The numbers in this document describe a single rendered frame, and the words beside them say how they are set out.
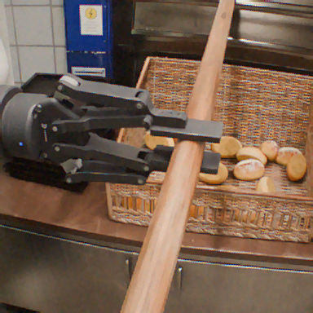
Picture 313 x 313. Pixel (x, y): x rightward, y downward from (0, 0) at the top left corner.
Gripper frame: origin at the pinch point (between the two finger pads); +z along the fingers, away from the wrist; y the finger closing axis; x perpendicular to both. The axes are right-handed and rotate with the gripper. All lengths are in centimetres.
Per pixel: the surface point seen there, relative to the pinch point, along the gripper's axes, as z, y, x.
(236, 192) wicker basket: 5, 45, -50
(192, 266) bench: -4, 68, -45
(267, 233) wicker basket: 15, 58, -51
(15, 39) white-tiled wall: -78, 29, -99
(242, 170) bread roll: 6, 55, -73
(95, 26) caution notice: -45, 23, -96
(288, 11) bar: 13, 2, -62
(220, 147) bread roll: -2, 55, -83
